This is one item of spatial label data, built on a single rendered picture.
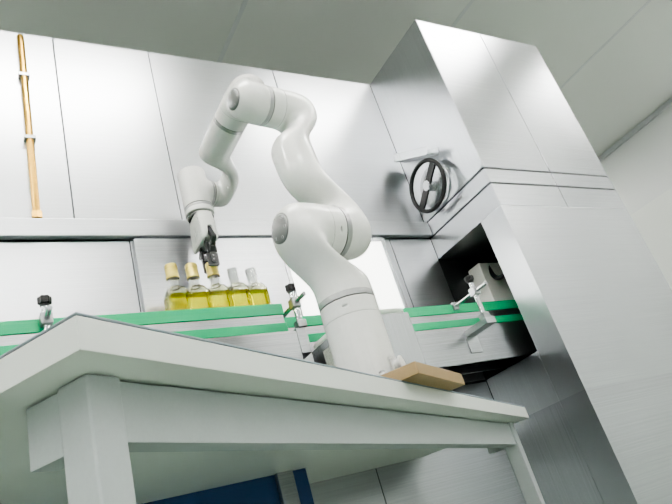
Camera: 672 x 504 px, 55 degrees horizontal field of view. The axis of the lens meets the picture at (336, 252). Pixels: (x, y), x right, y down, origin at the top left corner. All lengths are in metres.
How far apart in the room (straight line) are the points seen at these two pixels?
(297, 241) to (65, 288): 0.80
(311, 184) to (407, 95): 1.32
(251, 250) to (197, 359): 1.40
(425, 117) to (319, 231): 1.36
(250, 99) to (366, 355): 0.67
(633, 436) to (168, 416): 1.68
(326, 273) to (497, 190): 1.12
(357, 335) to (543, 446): 1.12
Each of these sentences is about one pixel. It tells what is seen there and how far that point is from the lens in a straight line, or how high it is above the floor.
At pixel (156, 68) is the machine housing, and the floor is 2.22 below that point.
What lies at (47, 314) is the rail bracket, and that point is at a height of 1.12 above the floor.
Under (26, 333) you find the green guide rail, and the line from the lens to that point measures 1.51.
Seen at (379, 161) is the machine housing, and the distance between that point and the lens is 2.63.
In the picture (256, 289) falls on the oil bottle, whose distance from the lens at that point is 1.82.
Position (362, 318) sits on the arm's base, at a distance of 1.26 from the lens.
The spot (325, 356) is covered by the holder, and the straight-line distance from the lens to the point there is 1.63.
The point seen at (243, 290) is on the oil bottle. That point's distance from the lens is 1.79.
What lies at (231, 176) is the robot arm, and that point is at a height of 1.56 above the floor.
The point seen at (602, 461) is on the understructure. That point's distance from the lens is 2.11.
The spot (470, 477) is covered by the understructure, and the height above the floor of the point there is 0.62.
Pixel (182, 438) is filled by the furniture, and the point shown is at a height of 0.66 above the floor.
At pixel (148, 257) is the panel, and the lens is 1.94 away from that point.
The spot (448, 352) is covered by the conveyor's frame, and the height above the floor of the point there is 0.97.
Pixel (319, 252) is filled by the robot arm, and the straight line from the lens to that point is 1.29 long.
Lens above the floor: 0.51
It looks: 25 degrees up
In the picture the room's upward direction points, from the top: 18 degrees counter-clockwise
